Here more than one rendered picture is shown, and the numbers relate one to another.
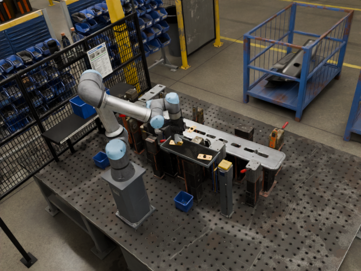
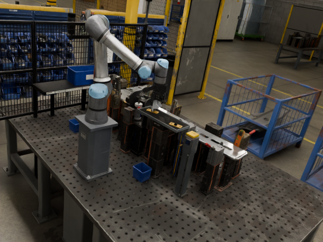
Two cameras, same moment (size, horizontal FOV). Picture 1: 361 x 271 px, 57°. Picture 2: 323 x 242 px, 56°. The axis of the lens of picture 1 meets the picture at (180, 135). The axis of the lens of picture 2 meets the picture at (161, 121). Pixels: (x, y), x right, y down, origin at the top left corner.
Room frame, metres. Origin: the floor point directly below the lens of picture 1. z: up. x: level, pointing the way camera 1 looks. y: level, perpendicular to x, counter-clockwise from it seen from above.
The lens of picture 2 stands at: (-0.28, 0.03, 1.97)
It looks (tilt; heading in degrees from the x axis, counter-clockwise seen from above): 24 degrees down; 358
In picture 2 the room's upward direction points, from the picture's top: 10 degrees clockwise
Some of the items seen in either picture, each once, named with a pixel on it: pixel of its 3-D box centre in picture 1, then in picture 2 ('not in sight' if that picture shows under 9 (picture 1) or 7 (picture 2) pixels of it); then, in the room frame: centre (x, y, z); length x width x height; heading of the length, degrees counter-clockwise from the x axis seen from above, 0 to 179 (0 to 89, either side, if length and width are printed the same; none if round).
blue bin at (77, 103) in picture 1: (91, 101); (86, 74); (2.44, 0.70, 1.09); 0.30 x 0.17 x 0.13; 133
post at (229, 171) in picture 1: (226, 191); (185, 165); (1.40, -0.24, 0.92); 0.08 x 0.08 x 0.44; 48
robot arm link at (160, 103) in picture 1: (156, 107); (146, 66); (1.63, 0.12, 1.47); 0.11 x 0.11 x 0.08; 0
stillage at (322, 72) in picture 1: (295, 58); (266, 115); (3.77, -1.60, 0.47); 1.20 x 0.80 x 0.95; 133
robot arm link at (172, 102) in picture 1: (172, 102); (161, 67); (1.64, 0.02, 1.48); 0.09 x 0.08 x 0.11; 90
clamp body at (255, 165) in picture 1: (252, 184); (211, 170); (1.46, -0.42, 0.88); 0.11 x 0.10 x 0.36; 138
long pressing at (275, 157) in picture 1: (194, 129); (169, 117); (1.97, -0.11, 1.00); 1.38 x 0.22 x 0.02; 48
